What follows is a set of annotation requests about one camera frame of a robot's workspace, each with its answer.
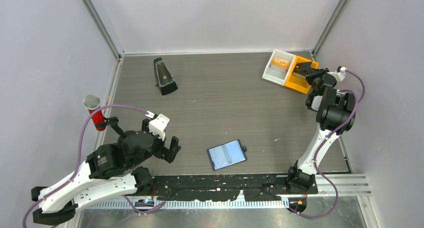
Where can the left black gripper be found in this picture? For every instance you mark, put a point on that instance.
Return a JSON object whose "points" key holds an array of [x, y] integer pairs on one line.
{"points": [[165, 152]]}

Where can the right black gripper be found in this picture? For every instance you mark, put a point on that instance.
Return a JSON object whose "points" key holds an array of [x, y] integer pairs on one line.
{"points": [[312, 73]]}

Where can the blue leather card holder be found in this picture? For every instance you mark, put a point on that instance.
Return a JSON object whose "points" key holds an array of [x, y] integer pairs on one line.
{"points": [[227, 154]]}

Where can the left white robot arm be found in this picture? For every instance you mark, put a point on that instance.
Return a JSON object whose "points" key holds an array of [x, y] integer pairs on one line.
{"points": [[111, 170]]}

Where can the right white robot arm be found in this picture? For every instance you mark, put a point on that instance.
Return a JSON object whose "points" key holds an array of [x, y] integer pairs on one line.
{"points": [[335, 114]]}

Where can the yellow plastic bin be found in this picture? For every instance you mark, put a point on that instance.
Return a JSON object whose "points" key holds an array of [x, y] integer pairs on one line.
{"points": [[295, 82]]}

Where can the white plastic bin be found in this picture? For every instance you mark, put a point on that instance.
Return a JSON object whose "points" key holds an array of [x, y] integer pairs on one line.
{"points": [[275, 75]]}

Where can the black metronome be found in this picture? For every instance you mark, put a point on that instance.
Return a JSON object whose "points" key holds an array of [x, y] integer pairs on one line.
{"points": [[164, 79]]}

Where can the red microphone with stand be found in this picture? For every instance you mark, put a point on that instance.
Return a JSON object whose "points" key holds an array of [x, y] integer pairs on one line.
{"points": [[92, 103]]}

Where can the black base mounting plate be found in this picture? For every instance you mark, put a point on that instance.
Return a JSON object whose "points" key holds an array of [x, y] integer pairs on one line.
{"points": [[221, 188]]}

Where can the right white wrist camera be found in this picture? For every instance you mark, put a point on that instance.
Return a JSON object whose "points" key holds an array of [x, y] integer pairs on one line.
{"points": [[339, 74]]}

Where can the slotted aluminium rail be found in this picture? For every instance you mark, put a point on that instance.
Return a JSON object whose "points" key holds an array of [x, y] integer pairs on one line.
{"points": [[122, 204]]}

